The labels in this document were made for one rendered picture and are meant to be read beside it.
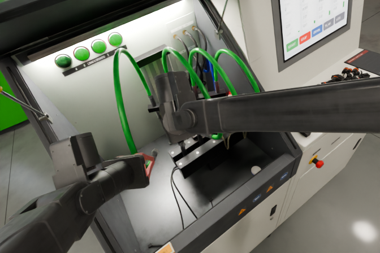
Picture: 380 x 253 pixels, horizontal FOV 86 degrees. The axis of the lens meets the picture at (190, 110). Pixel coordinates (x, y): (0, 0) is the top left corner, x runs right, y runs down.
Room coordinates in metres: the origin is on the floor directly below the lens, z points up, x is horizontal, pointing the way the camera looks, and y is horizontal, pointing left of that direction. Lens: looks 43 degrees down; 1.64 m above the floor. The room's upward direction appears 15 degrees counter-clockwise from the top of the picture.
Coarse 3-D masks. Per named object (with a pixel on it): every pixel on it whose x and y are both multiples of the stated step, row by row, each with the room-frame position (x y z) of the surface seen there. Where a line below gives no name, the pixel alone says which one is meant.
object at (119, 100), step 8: (120, 48) 0.55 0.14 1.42; (128, 56) 0.60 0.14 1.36; (136, 64) 0.63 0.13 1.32; (144, 80) 0.65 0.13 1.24; (120, 88) 0.39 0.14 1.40; (120, 96) 0.37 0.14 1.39; (152, 96) 0.66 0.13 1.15; (120, 104) 0.36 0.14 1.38; (120, 112) 0.34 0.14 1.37; (120, 120) 0.33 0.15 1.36; (128, 128) 0.32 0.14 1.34; (128, 136) 0.31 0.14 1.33; (128, 144) 0.30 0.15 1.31; (136, 152) 0.29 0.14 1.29
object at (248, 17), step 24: (216, 0) 0.77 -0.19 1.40; (240, 0) 0.67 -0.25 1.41; (264, 0) 0.70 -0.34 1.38; (360, 0) 0.86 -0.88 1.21; (240, 24) 0.66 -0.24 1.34; (264, 24) 0.68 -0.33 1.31; (360, 24) 0.85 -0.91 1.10; (240, 48) 0.66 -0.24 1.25; (264, 48) 0.65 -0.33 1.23; (336, 48) 0.77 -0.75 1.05; (264, 72) 0.63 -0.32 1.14; (288, 72) 0.66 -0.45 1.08; (312, 72) 0.70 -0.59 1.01; (336, 144) 0.47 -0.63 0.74; (312, 168) 0.41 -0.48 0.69; (336, 168) 0.55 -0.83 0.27; (312, 192) 0.47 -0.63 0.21; (288, 216) 0.40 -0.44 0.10
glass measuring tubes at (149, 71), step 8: (160, 48) 0.76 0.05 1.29; (144, 56) 0.73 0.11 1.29; (152, 56) 0.73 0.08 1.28; (160, 56) 0.74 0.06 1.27; (168, 56) 0.78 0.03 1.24; (144, 64) 0.71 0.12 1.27; (152, 64) 0.73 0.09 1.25; (160, 64) 0.74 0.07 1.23; (168, 64) 0.75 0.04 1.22; (144, 72) 0.71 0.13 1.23; (152, 72) 0.73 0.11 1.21; (160, 72) 0.74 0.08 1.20; (152, 80) 0.74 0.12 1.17; (152, 88) 0.72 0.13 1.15; (160, 112) 0.71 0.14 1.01
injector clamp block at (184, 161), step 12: (240, 132) 0.52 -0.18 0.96; (192, 144) 0.51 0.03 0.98; (204, 144) 0.49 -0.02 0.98; (216, 144) 0.48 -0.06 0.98; (180, 156) 0.48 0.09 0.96; (192, 156) 0.45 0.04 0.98; (204, 156) 0.45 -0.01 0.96; (216, 156) 0.47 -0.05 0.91; (180, 168) 0.41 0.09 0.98; (192, 168) 0.43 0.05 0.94
